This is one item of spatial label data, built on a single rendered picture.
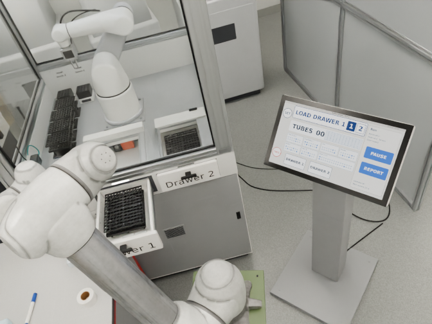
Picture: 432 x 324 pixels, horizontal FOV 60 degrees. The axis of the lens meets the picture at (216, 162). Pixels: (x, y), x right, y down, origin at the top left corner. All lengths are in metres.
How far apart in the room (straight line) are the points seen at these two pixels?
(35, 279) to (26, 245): 0.99
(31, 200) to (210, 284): 0.59
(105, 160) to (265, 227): 1.82
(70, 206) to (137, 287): 0.29
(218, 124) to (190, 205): 0.52
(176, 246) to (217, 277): 1.03
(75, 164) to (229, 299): 0.63
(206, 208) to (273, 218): 0.77
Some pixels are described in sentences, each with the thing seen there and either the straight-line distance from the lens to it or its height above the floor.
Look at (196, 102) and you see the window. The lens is 1.58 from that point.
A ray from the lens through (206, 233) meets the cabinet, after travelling 2.18.
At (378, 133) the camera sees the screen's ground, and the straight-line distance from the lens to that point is 1.51.
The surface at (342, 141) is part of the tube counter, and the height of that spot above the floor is 1.11.
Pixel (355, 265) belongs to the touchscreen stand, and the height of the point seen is 0.04.
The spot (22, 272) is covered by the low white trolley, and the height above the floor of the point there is 0.76.
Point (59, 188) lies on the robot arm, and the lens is 0.93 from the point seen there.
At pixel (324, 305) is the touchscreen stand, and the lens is 2.31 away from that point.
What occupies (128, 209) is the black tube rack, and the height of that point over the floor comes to 0.90.
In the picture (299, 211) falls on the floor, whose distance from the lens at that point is 2.69.
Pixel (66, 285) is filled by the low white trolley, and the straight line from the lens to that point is 1.81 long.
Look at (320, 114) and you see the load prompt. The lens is 1.57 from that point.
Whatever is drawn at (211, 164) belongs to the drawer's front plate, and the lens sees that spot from 1.77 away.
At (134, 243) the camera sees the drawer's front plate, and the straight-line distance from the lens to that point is 1.61.
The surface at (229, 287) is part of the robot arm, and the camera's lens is 1.23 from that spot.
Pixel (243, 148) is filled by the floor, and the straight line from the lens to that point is 3.18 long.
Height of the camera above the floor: 2.13
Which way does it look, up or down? 43 degrees down
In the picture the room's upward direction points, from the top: 13 degrees counter-clockwise
